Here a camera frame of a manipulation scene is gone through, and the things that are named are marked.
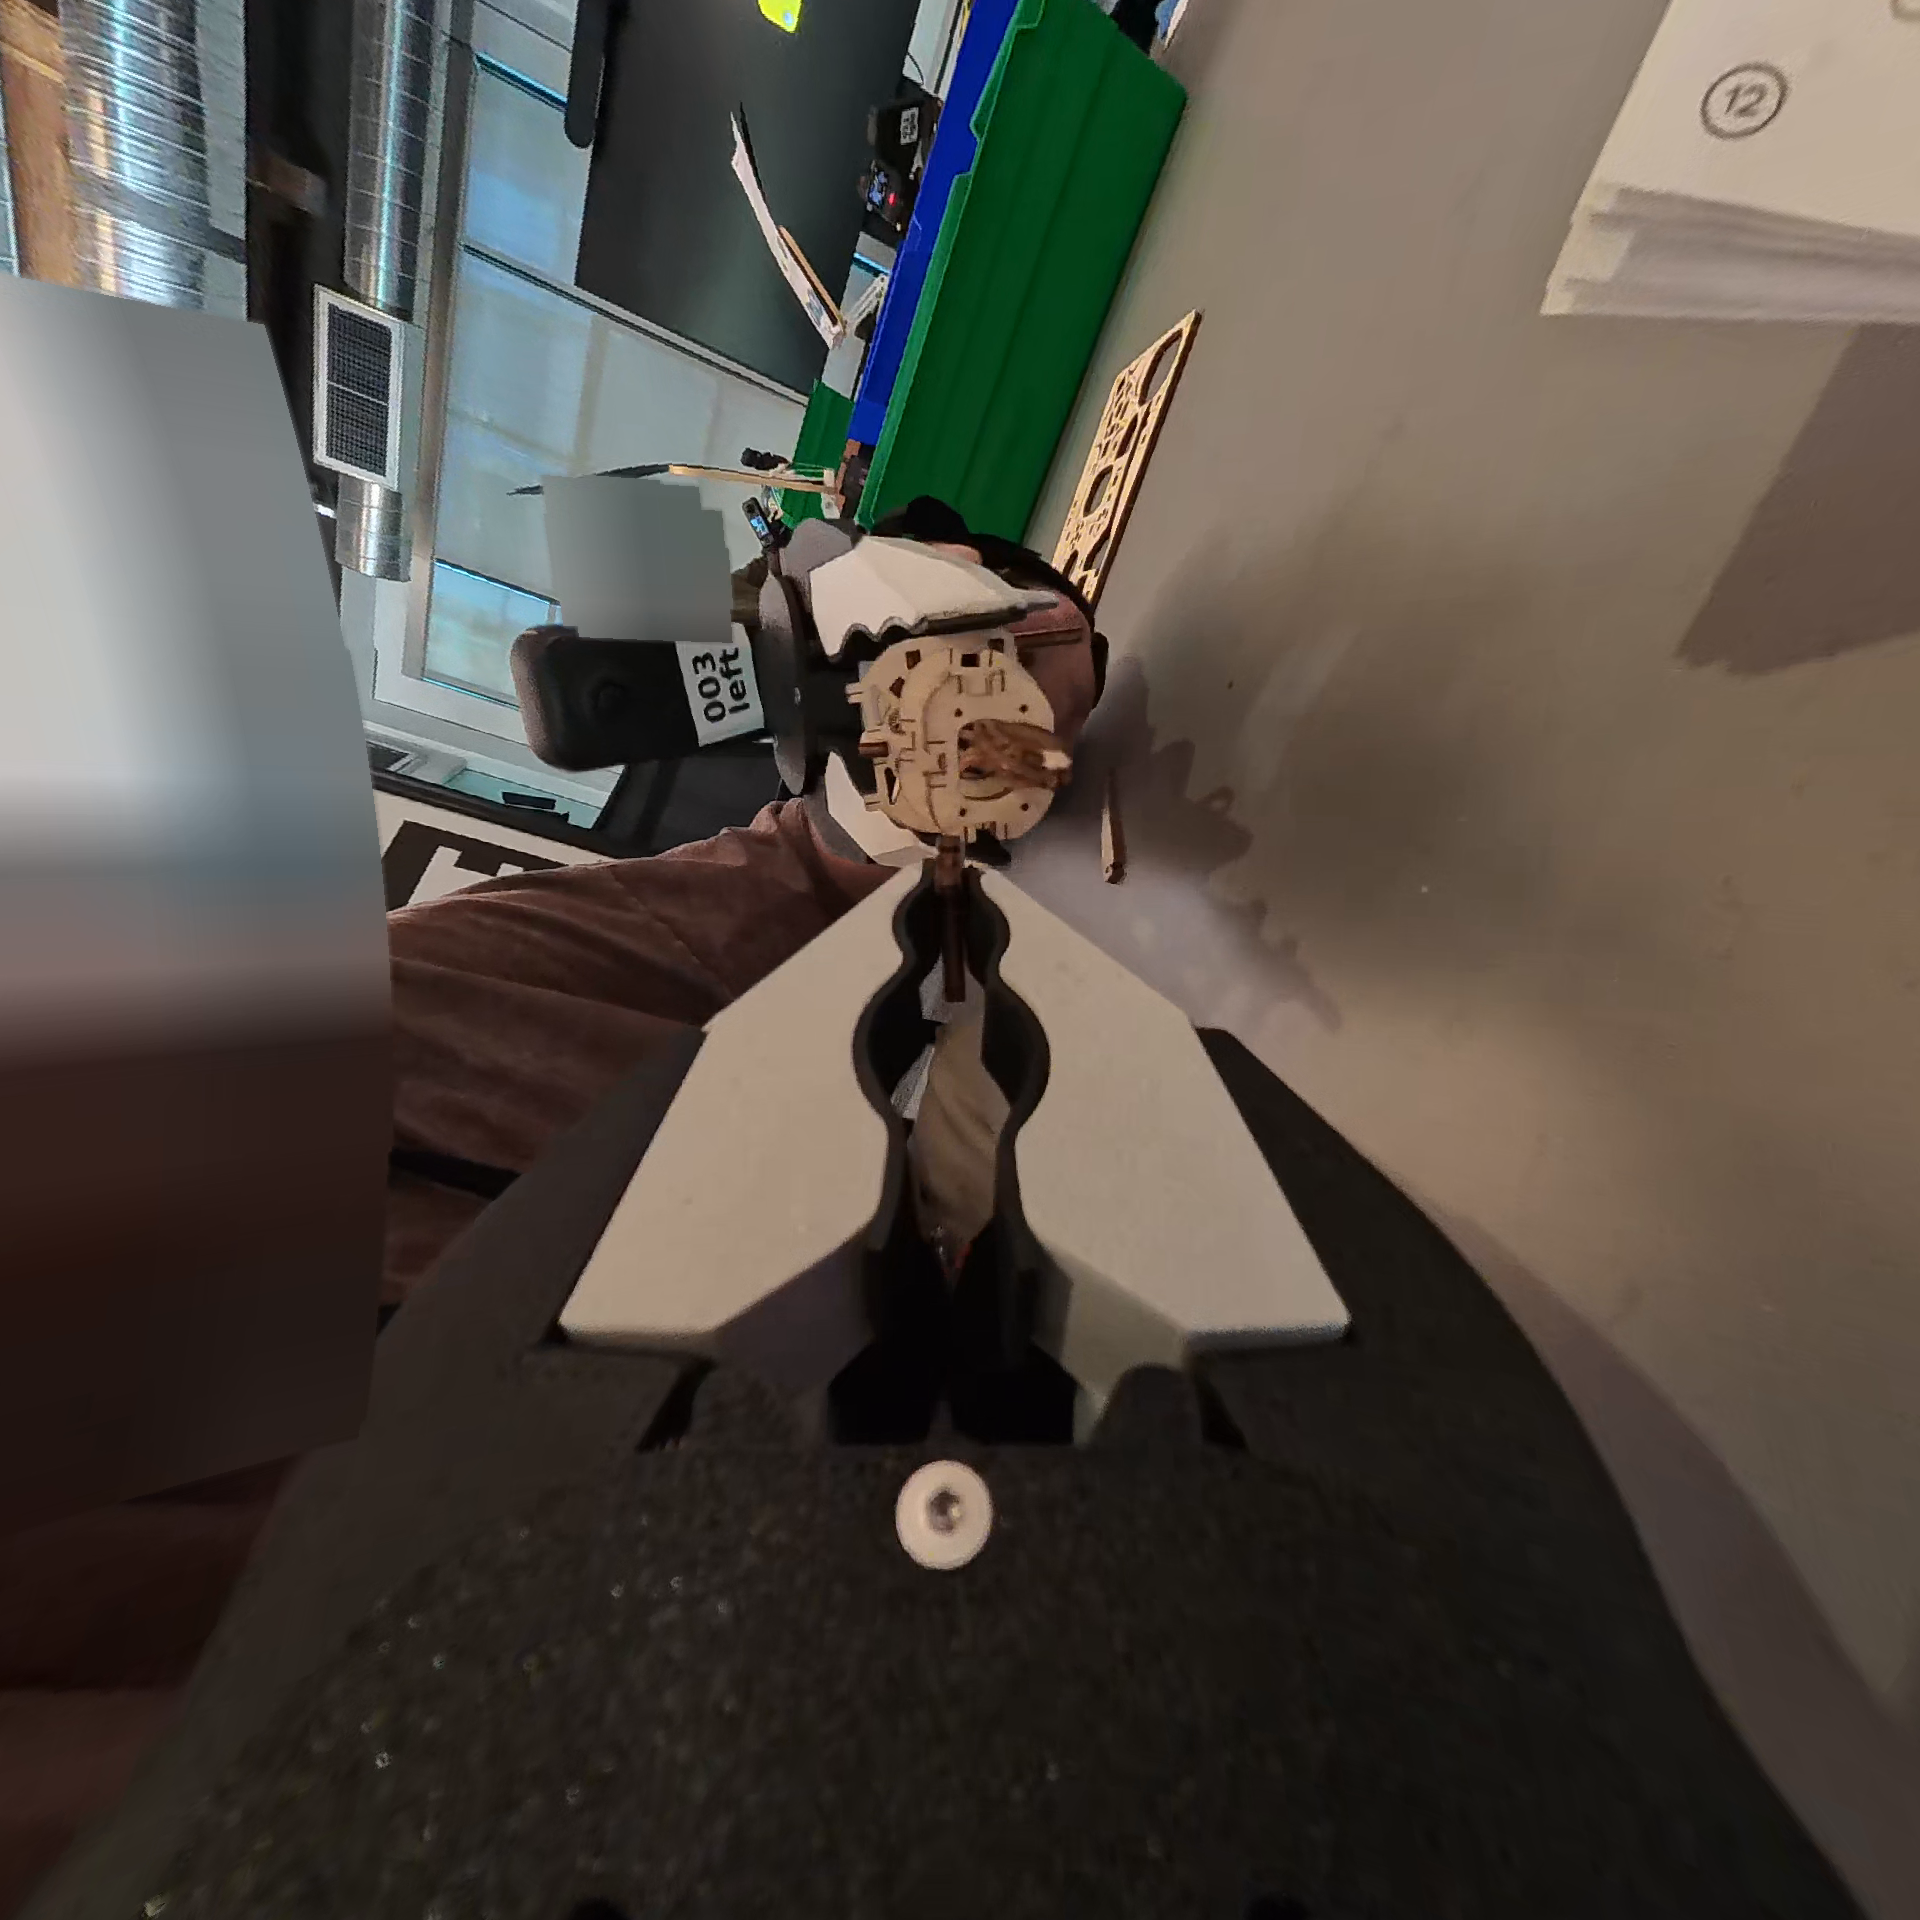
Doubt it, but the large green plastic bin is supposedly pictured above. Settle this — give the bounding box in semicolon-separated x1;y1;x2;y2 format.
854;0;1191;553

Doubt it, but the silver ventilation duct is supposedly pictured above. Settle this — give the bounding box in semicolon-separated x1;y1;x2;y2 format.
336;0;471;588
0;0;250;317

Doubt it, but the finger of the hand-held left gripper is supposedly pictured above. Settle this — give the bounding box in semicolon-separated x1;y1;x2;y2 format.
814;755;1026;875
807;535;1064;665

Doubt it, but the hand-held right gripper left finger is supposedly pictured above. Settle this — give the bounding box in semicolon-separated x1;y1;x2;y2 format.
555;866;937;1404

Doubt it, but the punched wooden parts sheet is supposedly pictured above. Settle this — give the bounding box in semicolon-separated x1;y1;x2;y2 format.
1046;306;1206;605

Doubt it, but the framed printed marker sign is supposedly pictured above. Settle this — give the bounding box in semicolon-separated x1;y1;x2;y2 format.
372;786;633;910

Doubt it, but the instruction booklet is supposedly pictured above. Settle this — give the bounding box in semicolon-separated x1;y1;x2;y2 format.
1540;0;1920;324

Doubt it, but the wooden model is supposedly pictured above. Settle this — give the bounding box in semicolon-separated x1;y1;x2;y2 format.
845;629;1076;837

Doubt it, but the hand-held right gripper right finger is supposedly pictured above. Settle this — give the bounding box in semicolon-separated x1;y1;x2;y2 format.
975;873;1356;1381

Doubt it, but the small green plastic bin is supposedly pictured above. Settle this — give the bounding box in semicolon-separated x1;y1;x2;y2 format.
786;381;860;485

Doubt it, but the blue plastic bin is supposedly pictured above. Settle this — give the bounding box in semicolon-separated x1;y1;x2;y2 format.
841;0;1045;443

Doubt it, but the black monitor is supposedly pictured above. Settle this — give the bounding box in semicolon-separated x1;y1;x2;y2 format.
570;0;925;404

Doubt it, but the person's left hand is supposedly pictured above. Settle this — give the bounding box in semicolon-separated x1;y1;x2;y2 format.
966;541;1122;739

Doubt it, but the white vent grille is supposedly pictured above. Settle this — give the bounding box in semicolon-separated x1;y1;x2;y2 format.
311;287;411;492

